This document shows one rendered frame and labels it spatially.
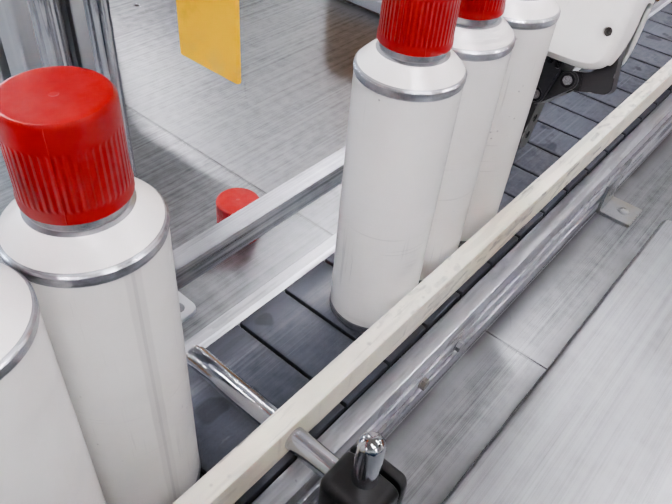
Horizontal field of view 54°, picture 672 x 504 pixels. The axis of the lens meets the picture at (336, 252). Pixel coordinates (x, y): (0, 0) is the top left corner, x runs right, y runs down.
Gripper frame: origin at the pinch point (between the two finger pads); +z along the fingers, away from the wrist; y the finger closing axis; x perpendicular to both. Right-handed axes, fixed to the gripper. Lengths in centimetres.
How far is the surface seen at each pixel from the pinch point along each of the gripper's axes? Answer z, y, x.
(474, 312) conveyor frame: 10.0, 5.4, -7.8
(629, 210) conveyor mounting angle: 5.7, 7.7, 16.2
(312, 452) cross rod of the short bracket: 12.1, 5.7, -23.8
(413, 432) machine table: 16.6, 6.5, -12.7
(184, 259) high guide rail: 7.0, -3.5, -24.7
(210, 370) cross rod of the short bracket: 12.2, -1.0, -23.9
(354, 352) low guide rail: 9.8, 3.7, -18.9
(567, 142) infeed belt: 2.0, 1.0, 12.9
